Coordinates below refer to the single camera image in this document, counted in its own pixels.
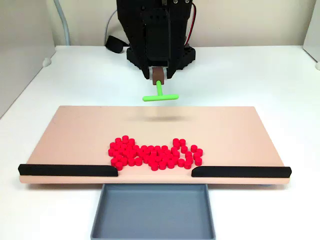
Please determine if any black strap clamp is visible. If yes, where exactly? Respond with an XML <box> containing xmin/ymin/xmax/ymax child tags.
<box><xmin>104</xmin><ymin>35</ymin><xmax>130</xmax><ymax>55</ymax></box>

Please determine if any white bent conduit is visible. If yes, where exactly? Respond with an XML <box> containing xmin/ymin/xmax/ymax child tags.
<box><xmin>53</xmin><ymin>0</ymin><xmax>72</xmax><ymax>47</ymax></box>

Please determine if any black board edge rail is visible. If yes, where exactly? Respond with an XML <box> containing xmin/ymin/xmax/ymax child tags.
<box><xmin>191</xmin><ymin>165</ymin><xmax>293</xmax><ymax>179</ymax></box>
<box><xmin>17</xmin><ymin>163</ymin><xmax>119</xmax><ymax>178</ymax></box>

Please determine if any thin grey cable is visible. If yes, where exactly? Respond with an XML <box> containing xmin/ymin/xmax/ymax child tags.
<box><xmin>103</xmin><ymin>9</ymin><xmax>119</xmax><ymax>47</ymax></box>

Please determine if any red white black motor wire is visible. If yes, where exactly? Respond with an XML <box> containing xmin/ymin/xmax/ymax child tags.
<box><xmin>184</xmin><ymin>1</ymin><xmax>197</xmax><ymax>47</ymax></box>

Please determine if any green rake with brown handle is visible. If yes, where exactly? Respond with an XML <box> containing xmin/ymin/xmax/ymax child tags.
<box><xmin>142</xmin><ymin>66</ymin><xmax>180</xmax><ymax>103</ymax></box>

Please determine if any pink flat board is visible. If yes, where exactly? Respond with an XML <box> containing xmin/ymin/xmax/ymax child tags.
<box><xmin>19</xmin><ymin>105</ymin><xmax>292</xmax><ymax>187</ymax></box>

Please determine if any grey shallow tray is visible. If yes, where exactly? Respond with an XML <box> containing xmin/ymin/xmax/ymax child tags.
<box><xmin>90</xmin><ymin>183</ymin><xmax>216</xmax><ymax>240</ymax></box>

